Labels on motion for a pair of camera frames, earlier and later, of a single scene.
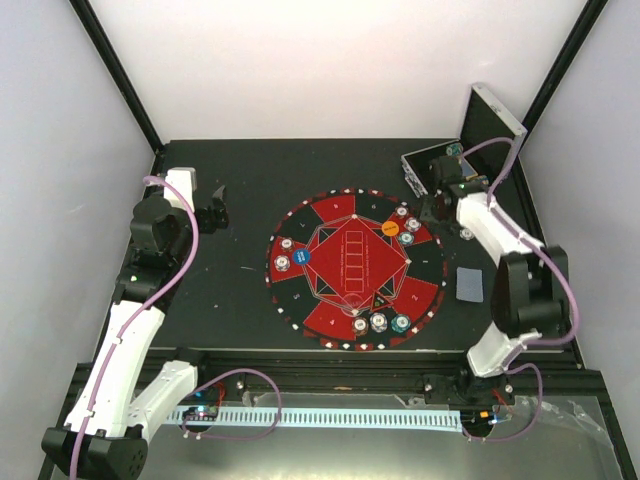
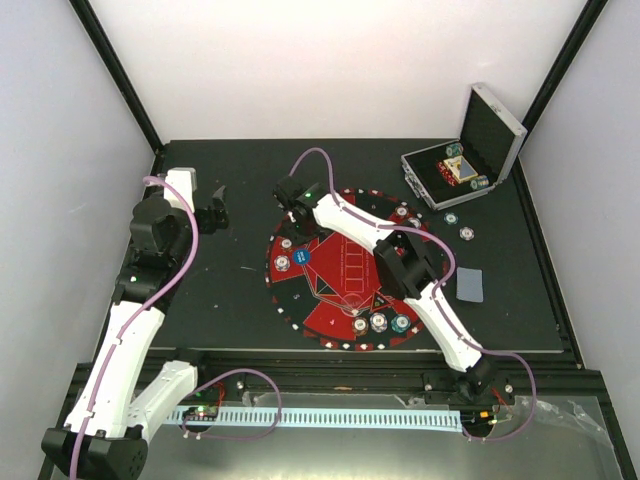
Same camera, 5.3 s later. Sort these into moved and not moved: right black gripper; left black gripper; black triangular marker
Moved: right black gripper
Not moved: left black gripper; black triangular marker
